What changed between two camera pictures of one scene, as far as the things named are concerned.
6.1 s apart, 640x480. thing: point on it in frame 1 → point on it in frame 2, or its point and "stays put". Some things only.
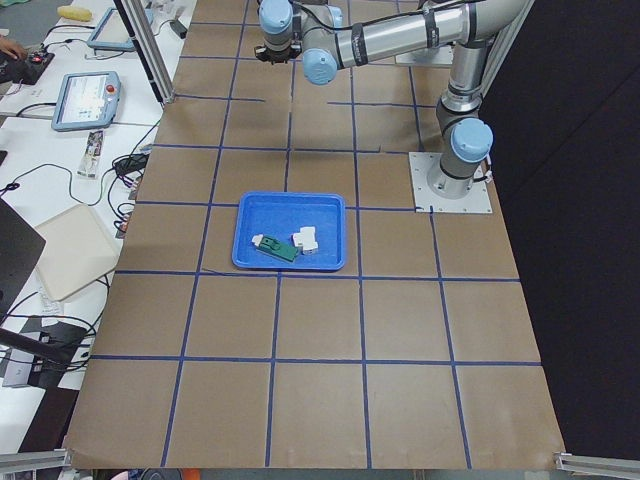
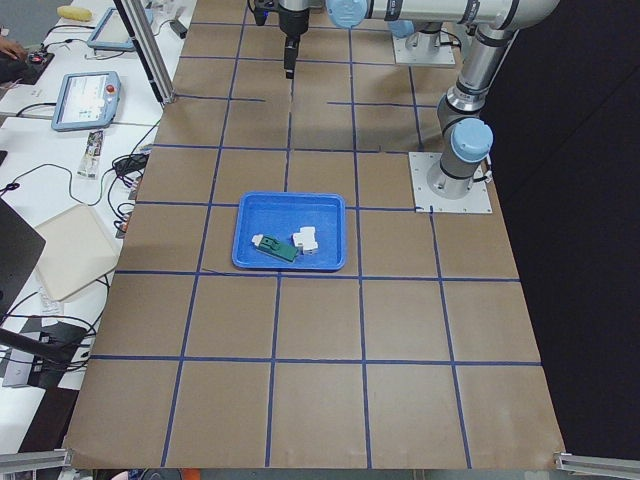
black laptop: x=21 y=247 stays put
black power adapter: x=131 y=164 stays put
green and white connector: x=275 y=247 stays put
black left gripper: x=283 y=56 → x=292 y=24
